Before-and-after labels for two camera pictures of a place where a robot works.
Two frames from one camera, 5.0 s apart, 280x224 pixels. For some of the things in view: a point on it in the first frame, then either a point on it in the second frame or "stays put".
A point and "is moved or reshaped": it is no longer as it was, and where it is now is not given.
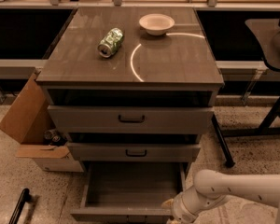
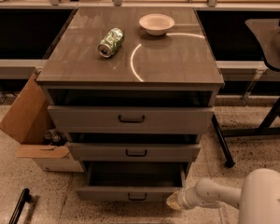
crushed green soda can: [110, 43] stays put
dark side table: [273, 35] stays put
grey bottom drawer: [130, 192] is moved or reshaped
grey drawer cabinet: [132, 88] stays put
